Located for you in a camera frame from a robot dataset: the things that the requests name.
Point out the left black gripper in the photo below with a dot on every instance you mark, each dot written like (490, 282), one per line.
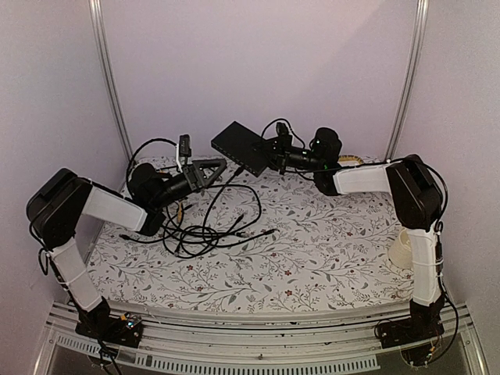
(194, 173)

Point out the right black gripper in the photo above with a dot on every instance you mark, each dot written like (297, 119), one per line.
(280, 154)

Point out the black network switch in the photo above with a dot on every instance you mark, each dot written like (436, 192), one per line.
(238, 143)

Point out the black ethernet cable pulled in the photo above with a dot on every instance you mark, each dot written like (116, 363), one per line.
(151, 189)

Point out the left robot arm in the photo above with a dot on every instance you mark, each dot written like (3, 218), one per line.
(56, 208)

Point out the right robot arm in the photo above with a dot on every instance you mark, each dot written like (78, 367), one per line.
(418, 201)

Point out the woven bamboo tray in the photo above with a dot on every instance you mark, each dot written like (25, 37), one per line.
(350, 160)

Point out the floral table mat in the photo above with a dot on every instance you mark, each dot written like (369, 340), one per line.
(264, 244)

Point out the cream ribbed cup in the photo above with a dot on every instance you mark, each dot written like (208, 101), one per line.
(400, 252)

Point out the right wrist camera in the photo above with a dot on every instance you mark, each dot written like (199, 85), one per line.
(283, 133)

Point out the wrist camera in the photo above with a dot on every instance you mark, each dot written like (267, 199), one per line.
(283, 133)
(183, 151)

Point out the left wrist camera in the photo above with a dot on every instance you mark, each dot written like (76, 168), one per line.
(183, 151)

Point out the left aluminium frame post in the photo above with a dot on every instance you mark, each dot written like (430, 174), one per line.
(98, 25)

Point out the aluminium frame post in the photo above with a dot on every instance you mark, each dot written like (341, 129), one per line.
(98, 25)
(415, 50)

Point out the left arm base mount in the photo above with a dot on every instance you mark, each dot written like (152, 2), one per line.
(125, 330)

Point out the right aluminium frame post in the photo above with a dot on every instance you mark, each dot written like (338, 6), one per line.
(415, 50)

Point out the front aluminium rail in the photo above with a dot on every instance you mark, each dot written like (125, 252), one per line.
(335, 342)

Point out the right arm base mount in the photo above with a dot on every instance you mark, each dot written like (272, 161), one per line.
(406, 332)

